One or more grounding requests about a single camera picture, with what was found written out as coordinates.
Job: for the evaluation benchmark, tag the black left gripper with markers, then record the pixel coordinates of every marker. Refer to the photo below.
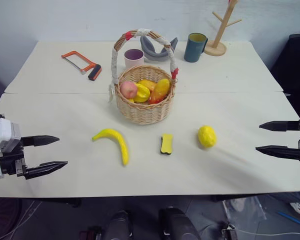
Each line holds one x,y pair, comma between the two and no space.
12,163

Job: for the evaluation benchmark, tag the yellow-orange round fruit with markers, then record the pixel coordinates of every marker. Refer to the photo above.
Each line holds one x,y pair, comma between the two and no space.
148,83

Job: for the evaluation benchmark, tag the dark round floor object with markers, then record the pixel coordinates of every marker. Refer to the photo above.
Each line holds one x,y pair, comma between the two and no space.
5,218

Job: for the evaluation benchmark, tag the yellow lemon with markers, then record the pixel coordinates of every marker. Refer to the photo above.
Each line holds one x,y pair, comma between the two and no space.
207,136

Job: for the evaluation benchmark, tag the yellow banana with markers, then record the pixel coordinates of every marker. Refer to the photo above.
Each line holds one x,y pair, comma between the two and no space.
120,142

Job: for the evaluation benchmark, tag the clear plastic bag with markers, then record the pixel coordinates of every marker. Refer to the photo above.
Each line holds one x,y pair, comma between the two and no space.
255,212

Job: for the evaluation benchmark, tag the orange hacksaw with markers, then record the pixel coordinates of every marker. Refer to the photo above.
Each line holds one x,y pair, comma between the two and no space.
86,65

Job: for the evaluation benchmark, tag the dark rounded shape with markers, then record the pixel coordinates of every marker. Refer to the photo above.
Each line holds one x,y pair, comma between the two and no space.
120,226
178,223

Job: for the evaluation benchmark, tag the pink peach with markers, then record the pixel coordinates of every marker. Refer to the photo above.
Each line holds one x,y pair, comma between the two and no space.
128,89

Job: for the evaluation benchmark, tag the yellow pepper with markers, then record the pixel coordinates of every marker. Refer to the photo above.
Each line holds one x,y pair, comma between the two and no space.
141,94

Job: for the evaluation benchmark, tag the yellow sponge with black base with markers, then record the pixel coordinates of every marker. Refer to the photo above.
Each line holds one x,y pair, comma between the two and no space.
166,144

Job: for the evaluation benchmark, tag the wooden mug tree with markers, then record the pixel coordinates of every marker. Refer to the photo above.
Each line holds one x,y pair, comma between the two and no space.
218,37

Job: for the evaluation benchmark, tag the blue mug with yellow inside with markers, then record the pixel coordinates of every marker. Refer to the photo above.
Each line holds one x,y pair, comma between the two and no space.
193,48

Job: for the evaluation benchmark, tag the pink cup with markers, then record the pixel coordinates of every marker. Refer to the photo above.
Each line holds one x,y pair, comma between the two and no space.
133,59

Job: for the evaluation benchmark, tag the orange-yellow mango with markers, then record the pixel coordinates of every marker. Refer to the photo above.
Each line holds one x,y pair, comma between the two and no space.
160,90

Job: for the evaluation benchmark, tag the grey folded cloth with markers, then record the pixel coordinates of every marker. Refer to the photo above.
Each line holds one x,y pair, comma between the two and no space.
153,53

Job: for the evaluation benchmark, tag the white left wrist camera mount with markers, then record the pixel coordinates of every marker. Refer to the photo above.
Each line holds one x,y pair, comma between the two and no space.
3,135

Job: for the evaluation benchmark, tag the black table bracket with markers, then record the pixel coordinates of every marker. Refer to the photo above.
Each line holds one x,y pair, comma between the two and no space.
225,198

